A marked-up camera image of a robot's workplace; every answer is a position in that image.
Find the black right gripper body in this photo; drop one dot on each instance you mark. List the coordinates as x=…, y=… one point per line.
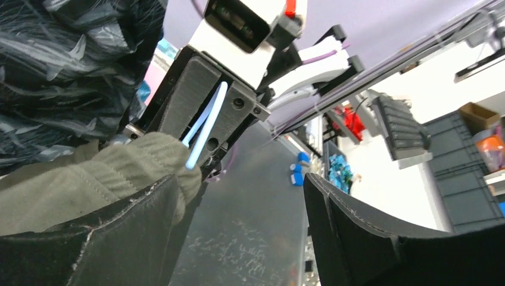
x=150, y=120

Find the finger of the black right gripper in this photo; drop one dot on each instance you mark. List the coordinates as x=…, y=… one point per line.
x=193, y=87
x=237, y=105

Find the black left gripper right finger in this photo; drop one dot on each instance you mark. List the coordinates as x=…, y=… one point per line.
x=357, y=244

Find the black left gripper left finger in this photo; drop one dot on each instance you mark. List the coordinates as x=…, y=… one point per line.
x=134, y=241

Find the blue wire hanger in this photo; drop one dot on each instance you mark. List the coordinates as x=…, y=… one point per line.
x=204, y=124

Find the olive green shorts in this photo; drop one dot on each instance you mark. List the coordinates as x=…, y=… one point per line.
x=39, y=196

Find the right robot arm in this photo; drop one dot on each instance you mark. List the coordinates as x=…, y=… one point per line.
x=294, y=74

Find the blue shark print shorts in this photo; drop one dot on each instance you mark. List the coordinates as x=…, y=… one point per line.
x=143, y=92

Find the black shark print shorts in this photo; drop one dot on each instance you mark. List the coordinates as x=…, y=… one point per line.
x=70, y=71

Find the pink mat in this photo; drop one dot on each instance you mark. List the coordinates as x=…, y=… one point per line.
x=154, y=76

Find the grey storage crate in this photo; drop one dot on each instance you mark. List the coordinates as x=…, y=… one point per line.
x=458, y=171

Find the cardboard box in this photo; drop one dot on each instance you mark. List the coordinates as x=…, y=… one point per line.
x=478, y=118

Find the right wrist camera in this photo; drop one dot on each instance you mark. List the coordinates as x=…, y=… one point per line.
x=242, y=36

